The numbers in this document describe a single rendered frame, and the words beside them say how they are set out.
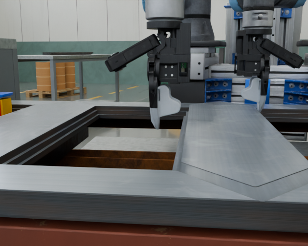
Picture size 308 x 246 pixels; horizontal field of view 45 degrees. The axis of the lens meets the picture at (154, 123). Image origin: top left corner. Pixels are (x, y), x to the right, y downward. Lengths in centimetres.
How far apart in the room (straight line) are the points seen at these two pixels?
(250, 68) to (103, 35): 1084
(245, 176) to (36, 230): 26
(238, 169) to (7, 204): 29
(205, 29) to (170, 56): 77
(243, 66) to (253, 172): 51
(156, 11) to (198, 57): 62
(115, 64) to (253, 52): 40
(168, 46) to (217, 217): 41
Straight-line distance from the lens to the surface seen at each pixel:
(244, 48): 99
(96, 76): 1188
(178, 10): 72
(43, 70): 840
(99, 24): 1182
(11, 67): 162
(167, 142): 134
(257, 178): 48
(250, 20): 98
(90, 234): 44
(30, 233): 47
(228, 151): 59
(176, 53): 73
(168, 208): 41
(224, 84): 141
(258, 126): 80
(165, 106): 74
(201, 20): 147
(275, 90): 143
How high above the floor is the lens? 100
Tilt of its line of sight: 11 degrees down
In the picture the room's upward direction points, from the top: straight up
